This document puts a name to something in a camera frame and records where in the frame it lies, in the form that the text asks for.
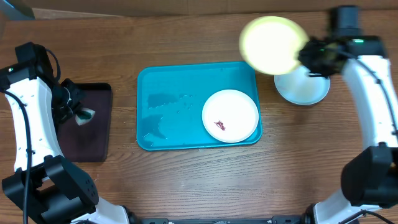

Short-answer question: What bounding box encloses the white plate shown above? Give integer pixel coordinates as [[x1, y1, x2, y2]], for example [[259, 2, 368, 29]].
[[201, 90, 259, 143]]

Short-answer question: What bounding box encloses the blue plastic tray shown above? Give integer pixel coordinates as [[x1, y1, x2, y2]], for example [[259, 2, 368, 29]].
[[136, 62, 259, 151]]

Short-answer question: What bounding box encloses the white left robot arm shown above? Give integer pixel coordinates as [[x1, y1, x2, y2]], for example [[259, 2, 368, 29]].
[[1, 65, 130, 223]]

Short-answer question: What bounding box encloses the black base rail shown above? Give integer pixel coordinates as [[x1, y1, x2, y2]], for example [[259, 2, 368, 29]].
[[138, 215, 315, 224]]

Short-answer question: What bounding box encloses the black water tray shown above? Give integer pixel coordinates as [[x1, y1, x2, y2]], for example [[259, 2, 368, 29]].
[[57, 83, 113, 162]]

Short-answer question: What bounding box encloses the green and yellow sponge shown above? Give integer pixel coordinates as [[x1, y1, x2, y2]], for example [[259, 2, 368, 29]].
[[75, 108, 95, 126]]

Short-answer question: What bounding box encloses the cardboard backdrop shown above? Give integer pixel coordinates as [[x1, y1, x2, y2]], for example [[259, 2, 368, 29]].
[[24, 0, 397, 16]]

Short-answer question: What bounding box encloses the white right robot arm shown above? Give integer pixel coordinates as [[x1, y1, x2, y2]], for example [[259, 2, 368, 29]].
[[298, 36, 397, 223]]

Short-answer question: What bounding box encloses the yellow-green plate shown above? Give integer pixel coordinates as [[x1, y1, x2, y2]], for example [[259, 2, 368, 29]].
[[239, 16, 309, 75]]

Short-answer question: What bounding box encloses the light blue plate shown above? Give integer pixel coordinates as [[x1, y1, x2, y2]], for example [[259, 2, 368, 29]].
[[274, 65, 330, 105]]

